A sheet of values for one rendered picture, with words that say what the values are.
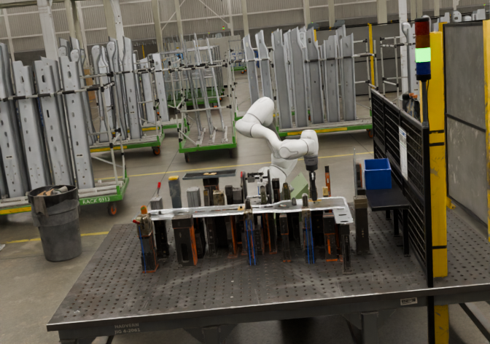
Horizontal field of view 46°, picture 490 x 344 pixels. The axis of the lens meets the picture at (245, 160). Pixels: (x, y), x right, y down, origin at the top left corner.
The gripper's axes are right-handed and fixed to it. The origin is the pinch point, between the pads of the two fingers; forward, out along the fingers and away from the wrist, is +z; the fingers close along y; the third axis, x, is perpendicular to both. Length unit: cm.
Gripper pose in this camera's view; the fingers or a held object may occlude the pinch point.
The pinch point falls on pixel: (313, 194)
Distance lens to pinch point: 362.5
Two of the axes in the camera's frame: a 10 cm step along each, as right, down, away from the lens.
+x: 9.9, -0.9, -1.0
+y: -0.8, 2.2, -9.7
